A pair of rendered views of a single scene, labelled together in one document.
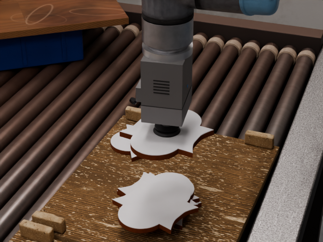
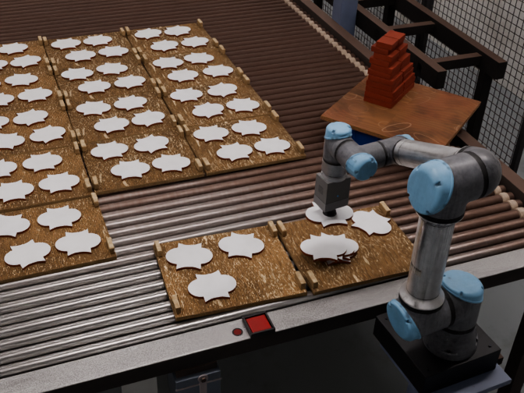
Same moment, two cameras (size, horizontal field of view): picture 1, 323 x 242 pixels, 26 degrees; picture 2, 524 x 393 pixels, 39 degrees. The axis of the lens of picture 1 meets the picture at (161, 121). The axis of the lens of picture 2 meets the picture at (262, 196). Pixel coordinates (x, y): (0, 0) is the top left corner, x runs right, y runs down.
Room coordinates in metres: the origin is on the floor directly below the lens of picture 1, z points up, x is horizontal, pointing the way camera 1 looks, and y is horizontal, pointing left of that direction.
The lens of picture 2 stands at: (-0.43, -1.20, 2.46)
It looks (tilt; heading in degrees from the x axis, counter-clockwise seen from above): 35 degrees down; 48
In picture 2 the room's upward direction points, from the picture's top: 2 degrees clockwise
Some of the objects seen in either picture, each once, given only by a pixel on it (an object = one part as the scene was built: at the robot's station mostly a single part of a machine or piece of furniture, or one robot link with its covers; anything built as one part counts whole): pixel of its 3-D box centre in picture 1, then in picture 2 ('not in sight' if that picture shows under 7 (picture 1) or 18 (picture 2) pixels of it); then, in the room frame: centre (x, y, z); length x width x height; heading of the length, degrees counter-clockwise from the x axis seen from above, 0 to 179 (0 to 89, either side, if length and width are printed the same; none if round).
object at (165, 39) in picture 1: (167, 29); (335, 165); (0.95, -0.01, 1.30); 0.08 x 0.08 x 0.05
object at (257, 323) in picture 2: not in sight; (258, 324); (0.60, -0.08, 0.92); 0.06 x 0.06 x 0.01; 70
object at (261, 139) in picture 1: (259, 139); not in sight; (1.20, -0.20, 0.95); 0.06 x 0.02 x 0.03; 69
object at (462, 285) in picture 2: not in sight; (457, 298); (0.95, -0.48, 1.11); 0.13 x 0.12 x 0.14; 165
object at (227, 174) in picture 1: (163, 186); (349, 246); (1.07, 0.00, 0.93); 0.41 x 0.35 x 0.02; 159
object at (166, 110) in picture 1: (160, 76); (331, 185); (0.95, 0.00, 1.22); 0.10 x 0.09 x 0.16; 78
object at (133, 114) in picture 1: (138, 114); (384, 208); (1.30, 0.05, 0.95); 0.06 x 0.02 x 0.03; 69
